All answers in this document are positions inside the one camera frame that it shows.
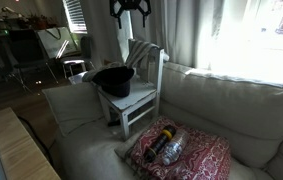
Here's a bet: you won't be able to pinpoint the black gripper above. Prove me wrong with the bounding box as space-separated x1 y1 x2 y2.
109 0 152 30

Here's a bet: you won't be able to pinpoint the blue striped white towel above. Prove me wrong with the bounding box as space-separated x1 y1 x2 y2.
105 39 170 73

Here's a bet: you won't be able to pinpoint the black felt hat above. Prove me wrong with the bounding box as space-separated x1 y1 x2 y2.
91 65 136 98

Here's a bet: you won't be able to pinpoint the dark backed white seat chair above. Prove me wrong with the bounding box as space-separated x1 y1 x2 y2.
58 34 95 79

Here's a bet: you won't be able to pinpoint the white wooden chair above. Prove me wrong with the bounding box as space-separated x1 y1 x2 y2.
95 40 166 141

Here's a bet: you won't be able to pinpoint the black folding chair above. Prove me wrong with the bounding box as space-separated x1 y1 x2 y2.
5 29 59 95

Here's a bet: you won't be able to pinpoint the grey curtain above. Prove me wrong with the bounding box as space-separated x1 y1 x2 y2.
80 0 225 73

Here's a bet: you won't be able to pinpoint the white window blinds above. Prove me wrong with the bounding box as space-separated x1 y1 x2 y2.
62 0 88 34

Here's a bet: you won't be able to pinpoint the grey white patterned pillow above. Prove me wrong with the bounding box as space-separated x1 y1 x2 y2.
68 69 99 85

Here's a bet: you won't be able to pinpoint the white tote bag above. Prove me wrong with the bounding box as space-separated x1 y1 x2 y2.
35 26 79 60

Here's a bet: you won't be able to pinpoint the potted plant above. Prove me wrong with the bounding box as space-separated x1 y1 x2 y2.
27 13 59 31

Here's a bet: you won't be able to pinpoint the cream white throw cushion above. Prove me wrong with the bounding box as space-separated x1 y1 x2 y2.
41 81 105 138

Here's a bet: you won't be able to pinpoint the black yellow flashlight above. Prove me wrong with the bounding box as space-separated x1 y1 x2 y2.
143 124 178 164

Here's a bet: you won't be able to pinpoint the grey fringed cloth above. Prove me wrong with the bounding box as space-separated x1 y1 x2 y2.
114 131 149 178

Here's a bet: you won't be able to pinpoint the bright window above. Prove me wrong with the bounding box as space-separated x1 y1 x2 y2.
214 0 283 51

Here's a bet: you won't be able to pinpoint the cream white sofa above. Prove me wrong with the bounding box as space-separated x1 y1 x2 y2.
49 61 283 180

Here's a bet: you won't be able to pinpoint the clear plastic water bottle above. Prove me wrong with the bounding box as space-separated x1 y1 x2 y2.
161 129 190 167

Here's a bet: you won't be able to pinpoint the red white patterned pillow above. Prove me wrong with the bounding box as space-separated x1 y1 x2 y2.
129 115 233 180

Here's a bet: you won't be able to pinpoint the light wooden table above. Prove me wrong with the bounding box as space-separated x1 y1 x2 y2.
0 107 62 180

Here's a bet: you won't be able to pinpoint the black cable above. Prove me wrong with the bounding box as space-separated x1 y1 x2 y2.
15 114 54 164

